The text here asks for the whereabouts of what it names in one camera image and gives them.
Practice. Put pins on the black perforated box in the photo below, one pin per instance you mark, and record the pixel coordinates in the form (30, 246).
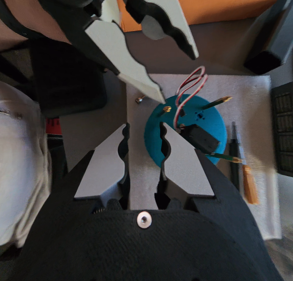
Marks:
(68, 84)

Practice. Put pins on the black precision screwdriver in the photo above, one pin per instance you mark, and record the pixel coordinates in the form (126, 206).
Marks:
(234, 162)

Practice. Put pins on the person's white shirt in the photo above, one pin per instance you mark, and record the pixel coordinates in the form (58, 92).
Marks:
(20, 159)

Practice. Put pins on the black screwdriver bit tray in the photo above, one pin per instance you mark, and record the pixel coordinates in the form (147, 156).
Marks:
(283, 130)

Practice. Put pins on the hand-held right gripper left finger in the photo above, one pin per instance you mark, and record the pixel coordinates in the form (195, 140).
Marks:
(103, 171)

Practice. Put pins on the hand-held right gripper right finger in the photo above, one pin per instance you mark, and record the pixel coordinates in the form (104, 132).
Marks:
(187, 171)

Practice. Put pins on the person's left hand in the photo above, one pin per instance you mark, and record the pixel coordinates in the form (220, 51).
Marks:
(34, 13)

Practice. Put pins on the black wristband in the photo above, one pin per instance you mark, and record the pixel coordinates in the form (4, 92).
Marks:
(13, 27)

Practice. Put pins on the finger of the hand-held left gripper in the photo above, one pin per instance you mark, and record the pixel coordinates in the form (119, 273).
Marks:
(114, 52)
(169, 6)

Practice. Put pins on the blue round base plate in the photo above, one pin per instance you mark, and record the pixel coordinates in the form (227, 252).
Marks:
(215, 125)

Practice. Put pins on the person's left forearm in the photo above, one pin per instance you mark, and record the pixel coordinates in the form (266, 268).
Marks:
(4, 30)

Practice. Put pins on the white foam sheet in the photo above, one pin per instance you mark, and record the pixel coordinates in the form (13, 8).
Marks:
(251, 98)

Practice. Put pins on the orange cardboard box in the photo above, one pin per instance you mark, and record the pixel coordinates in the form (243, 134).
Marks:
(217, 4)

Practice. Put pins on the small metal bolt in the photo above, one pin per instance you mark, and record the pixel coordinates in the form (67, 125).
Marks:
(140, 99)

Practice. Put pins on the brass standoff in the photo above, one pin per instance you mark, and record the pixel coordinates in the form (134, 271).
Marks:
(229, 158)
(167, 109)
(217, 102)

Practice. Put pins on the dark grey case sleeve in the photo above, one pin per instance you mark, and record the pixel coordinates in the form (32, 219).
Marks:
(270, 45)

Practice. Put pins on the black servo motor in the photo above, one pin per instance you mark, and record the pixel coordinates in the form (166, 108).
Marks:
(201, 138)

